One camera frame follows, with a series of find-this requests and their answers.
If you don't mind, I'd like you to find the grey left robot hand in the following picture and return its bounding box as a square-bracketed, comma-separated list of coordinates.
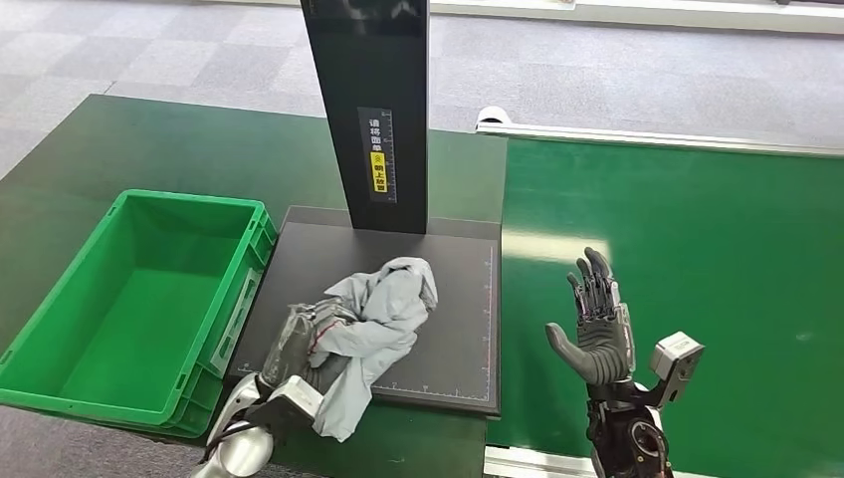
[259, 297, 362, 397]

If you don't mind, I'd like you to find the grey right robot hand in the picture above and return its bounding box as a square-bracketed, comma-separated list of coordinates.
[544, 246, 638, 388]

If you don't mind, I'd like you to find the grey plastic mailer package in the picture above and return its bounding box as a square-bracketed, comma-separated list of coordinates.
[306, 256, 441, 444]

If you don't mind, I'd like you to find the green conveyor belt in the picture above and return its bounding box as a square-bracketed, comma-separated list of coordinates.
[486, 136, 844, 478]

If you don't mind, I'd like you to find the white conveyor end cap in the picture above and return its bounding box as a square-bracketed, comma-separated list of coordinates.
[476, 105, 513, 128]

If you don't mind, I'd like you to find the black inbound scanning machine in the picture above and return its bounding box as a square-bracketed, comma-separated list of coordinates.
[227, 0, 505, 419]

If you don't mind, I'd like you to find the clear crate label holder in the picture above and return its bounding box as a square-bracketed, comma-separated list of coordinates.
[208, 266, 265, 378]

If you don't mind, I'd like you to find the green plastic crate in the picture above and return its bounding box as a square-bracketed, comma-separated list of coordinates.
[0, 189, 279, 439]

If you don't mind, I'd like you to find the ruler label with yellow sticker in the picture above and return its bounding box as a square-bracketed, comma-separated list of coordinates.
[356, 106, 399, 205]

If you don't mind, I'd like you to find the dark green table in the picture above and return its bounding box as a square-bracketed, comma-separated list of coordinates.
[0, 93, 510, 478]

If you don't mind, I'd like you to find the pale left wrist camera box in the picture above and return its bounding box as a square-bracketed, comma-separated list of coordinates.
[262, 373, 326, 427]

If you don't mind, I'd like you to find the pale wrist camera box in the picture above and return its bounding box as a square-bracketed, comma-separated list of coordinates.
[262, 373, 326, 427]
[648, 331, 706, 405]

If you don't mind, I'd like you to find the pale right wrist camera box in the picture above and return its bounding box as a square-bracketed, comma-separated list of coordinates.
[648, 331, 706, 405]

